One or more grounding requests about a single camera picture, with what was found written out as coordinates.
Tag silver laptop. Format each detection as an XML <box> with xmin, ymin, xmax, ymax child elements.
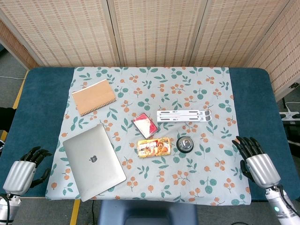
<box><xmin>62</xmin><ymin>124</ymin><xmax>127</xmax><ymax>203</ymax></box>

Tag white folding laptop stand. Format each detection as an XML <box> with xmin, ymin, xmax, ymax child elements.
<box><xmin>156</xmin><ymin>109</ymin><xmax>212</xmax><ymax>123</ymax></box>

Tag white power strip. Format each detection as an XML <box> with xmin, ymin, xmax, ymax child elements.
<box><xmin>279</xmin><ymin>101</ymin><xmax>300</xmax><ymax>121</ymax></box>

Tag floral tablecloth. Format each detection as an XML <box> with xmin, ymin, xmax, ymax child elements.
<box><xmin>45</xmin><ymin>67</ymin><xmax>253</xmax><ymax>207</ymax></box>

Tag brown spiral notebook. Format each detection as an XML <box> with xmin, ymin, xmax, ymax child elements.
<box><xmin>71</xmin><ymin>79</ymin><xmax>117</xmax><ymax>117</ymax></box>

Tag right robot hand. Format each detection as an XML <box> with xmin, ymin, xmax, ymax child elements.
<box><xmin>231</xmin><ymin>136</ymin><xmax>281</xmax><ymax>189</ymax></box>

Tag black desk bell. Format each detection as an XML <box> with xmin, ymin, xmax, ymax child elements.
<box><xmin>176</xmin><ymin>137</ymin><xmax>195</xmax><ymax>153</ymax></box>

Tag red and white packet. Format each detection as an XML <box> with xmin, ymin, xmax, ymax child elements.
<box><xmin>131</xmin><ymin>112</ymin><xmax>159</xmax><ymax>139</ymax></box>

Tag woven folding screen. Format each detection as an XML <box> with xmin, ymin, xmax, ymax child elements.
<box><xmin>0</xmin><ymin>0</ymin><xmax>300</xmax><ymax>102</ymax></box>

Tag orange snack box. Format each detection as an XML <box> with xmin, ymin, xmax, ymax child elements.
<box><xmin>136</xmin><ymin>137</ymin><xmax>172</xmax><ymax>158</ymax></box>

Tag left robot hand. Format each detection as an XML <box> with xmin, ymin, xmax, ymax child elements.
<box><xmin>2</xmin><ymin>146</ymin><xmax>53</xmax><ymax>196</ymax></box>

